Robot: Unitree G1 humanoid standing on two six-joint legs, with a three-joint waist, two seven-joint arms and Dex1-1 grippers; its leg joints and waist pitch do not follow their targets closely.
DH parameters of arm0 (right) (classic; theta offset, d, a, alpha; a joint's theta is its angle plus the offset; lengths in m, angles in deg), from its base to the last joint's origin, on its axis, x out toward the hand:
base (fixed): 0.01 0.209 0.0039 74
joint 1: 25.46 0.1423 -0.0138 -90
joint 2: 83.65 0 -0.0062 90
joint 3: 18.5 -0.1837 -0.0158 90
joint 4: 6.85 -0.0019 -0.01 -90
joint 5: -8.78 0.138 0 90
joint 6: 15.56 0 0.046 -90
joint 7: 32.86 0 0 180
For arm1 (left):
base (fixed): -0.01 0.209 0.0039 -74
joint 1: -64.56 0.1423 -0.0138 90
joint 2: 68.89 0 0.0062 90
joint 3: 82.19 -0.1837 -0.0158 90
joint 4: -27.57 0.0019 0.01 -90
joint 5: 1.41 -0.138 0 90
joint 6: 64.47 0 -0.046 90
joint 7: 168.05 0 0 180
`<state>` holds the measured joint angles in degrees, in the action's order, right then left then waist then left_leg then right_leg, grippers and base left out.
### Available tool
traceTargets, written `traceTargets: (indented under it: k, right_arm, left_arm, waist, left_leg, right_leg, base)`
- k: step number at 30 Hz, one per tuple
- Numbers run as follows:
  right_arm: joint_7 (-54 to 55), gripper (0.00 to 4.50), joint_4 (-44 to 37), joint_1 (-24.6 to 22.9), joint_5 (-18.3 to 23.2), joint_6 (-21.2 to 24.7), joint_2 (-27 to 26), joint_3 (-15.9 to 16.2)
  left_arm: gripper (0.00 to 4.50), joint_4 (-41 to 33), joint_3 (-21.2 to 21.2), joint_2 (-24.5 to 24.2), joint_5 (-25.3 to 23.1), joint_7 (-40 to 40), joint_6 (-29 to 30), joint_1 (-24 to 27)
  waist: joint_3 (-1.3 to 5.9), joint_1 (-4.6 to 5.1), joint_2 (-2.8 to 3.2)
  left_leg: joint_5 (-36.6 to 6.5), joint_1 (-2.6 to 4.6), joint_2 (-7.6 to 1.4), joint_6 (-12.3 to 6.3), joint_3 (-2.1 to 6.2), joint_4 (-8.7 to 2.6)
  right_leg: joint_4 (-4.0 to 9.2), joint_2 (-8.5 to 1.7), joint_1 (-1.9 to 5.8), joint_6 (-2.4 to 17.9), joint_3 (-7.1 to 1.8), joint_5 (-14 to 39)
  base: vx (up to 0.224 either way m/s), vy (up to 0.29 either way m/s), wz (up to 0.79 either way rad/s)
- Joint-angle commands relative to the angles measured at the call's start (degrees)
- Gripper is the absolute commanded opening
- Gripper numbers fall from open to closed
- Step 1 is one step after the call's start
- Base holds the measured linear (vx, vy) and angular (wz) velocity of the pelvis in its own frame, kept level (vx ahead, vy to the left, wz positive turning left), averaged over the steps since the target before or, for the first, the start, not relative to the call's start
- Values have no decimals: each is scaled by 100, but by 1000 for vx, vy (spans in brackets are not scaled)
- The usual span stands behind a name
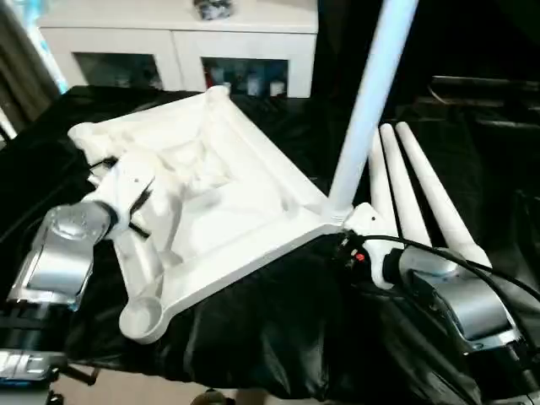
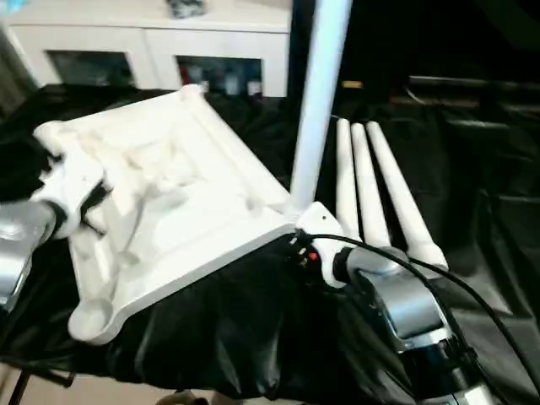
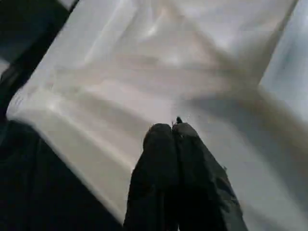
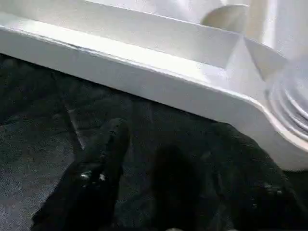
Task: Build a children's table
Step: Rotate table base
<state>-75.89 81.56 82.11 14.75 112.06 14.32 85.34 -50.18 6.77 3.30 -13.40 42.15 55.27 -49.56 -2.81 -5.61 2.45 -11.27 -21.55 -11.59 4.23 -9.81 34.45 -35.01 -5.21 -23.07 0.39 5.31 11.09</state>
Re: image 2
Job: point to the white plastic table top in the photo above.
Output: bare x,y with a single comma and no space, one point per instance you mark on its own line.
169,232

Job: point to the white plastic table leg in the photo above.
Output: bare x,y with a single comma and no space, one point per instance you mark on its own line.
316,105
369,190
347,177
401,198

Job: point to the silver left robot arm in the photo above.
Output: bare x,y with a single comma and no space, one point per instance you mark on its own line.
17,236

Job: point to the black mat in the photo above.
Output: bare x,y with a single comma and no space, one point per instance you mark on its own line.
253,329

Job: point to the grey curtain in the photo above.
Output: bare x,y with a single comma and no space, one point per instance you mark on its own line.
8,84

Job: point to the white cabinet with glass doors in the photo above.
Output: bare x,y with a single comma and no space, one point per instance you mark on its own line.
126,38

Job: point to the dark robot foot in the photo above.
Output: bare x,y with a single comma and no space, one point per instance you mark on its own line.
181,398

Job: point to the clear bag on cabinet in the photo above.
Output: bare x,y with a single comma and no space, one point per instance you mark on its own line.
185,7

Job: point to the black box with beige label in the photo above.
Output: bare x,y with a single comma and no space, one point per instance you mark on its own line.
371,42

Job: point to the black television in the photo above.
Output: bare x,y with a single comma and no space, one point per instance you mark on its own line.
472,80

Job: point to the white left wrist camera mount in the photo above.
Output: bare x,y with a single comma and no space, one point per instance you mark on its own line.
71,185

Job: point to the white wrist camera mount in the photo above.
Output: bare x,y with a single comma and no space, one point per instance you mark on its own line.
320,223
71,185

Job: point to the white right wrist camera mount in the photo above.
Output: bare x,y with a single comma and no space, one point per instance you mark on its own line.
320,223

